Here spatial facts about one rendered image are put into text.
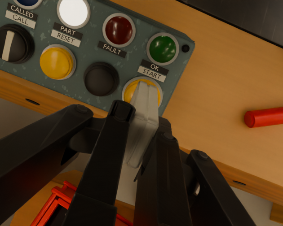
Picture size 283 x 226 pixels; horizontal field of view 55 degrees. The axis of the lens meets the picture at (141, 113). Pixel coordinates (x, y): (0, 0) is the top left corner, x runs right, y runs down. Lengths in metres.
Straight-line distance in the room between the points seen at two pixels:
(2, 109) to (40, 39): 0.99
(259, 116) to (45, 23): 0.20
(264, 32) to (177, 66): 0.14
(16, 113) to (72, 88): 0.97
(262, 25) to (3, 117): 1.04
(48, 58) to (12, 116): 0.98
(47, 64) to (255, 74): 0.20
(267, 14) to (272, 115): 0.12
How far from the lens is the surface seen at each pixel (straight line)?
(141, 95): 0.17
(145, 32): 0.21
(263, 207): 1.38
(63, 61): 0.21
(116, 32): 0.21
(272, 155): 0.29
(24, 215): 0.35
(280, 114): 0.28
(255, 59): 0.30
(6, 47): 0.22
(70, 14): 0.21
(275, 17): 0.34
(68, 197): 0.22
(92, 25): 0.21
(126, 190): 1.15
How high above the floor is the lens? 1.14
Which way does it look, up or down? 75 degrees down
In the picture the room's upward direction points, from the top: 44 degrees clockwise
